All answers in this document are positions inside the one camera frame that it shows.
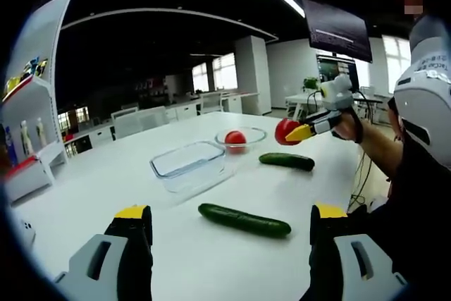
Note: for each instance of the white low cabinet row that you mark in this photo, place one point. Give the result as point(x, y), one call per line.
point(98, 137)

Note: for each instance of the green potted plant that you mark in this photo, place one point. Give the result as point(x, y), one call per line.
point(310, 83)

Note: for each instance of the round glass storage container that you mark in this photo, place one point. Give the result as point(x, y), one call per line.
point(255, 133)

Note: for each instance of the computer monitor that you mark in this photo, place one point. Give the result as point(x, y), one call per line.
point(331, 70)

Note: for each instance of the white chest-worn device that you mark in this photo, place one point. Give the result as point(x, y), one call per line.
point(426, 103)

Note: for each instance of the white table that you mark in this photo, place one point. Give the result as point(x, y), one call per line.
point(211, 262)

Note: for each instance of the row of drink bottles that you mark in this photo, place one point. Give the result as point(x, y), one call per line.
point(31, 135)

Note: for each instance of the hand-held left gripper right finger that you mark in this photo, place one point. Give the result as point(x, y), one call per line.
point(349, 273)

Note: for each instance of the white display shelf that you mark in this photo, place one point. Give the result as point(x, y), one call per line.
point(38, 33)

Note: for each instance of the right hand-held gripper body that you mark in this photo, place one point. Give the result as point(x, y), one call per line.
point(338, 94)

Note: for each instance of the white mesh chair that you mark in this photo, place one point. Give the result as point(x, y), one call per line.
point(210, 103)
point(153, 117)

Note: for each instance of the person's right hand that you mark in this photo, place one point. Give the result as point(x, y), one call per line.
point(349, 126)

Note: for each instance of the red tomato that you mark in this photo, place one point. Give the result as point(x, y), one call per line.
point(283, 130)
point(235, 139)

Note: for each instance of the row of snack packets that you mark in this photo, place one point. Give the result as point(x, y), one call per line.
point(28, 73)

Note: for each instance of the large black wall screen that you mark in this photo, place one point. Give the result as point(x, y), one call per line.
point(338, 29)

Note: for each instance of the rectangular glass storage container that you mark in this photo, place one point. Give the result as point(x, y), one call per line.
point(190, 167)

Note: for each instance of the white office desk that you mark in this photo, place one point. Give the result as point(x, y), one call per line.
point(299, 98)

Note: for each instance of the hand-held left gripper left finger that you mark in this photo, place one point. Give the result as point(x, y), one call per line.
point(105, 273)

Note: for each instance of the bright window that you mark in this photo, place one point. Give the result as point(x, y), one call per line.
point(218, 70)
point(396, 61)

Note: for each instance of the green cucumber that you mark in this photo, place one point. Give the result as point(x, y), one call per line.
point(287, 161)
point(243, 219)

